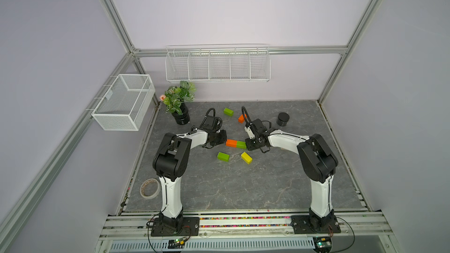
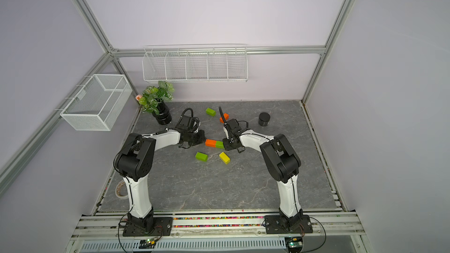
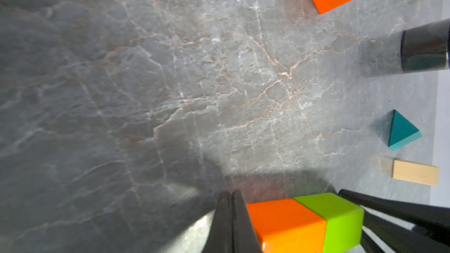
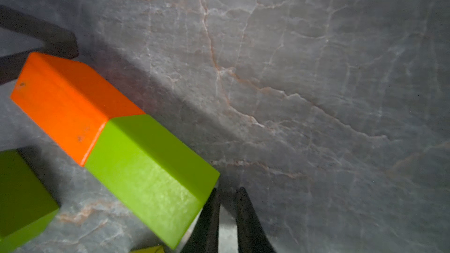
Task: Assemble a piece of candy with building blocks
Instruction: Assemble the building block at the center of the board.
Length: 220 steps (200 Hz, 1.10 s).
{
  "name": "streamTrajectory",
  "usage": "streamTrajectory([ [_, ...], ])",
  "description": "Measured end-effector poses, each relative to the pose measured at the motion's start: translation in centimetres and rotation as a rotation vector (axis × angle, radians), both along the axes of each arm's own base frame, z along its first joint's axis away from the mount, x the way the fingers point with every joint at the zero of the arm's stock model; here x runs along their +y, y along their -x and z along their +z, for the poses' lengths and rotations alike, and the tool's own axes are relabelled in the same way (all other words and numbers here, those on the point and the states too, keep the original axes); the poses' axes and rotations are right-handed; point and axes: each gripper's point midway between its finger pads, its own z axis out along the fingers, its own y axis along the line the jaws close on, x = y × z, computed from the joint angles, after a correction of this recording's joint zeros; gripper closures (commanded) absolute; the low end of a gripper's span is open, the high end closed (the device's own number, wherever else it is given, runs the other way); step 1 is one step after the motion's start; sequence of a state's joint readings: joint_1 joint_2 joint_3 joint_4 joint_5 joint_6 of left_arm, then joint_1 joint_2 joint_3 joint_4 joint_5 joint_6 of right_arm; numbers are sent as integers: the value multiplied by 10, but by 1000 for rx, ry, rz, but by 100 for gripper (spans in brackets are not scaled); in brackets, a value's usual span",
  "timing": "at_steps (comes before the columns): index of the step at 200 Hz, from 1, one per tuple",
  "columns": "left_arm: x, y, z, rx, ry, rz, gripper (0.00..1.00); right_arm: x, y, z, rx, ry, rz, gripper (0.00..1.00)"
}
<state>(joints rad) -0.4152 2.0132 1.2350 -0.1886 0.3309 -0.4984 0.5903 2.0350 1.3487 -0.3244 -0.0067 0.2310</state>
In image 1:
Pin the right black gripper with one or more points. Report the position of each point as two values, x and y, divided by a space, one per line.
248 146

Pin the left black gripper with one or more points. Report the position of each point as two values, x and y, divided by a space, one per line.
224 138

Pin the green block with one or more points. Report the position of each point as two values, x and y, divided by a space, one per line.
223 157
228 112
241 145

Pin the yellow block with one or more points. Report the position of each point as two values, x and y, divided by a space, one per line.
246 157

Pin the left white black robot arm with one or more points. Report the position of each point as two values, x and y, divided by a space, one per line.
172 157

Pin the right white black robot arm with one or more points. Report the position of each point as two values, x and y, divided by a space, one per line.
317 159

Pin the black cylinder container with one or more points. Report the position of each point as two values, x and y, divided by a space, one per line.
282 119

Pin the green potted plant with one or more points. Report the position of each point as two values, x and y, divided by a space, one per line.
175 99

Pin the tape roll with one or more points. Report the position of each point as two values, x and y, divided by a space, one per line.
150 189

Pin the white mesh side basket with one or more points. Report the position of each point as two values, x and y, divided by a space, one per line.
124 105

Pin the long white wire basket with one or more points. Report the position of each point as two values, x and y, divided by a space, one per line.
218 63

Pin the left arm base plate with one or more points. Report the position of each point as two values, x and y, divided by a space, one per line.
165 227

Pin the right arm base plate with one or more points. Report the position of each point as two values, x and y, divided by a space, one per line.
313 224

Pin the white vented cable duct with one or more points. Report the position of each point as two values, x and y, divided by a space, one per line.
196 245

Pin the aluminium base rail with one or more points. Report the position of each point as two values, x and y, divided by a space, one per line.
262 224

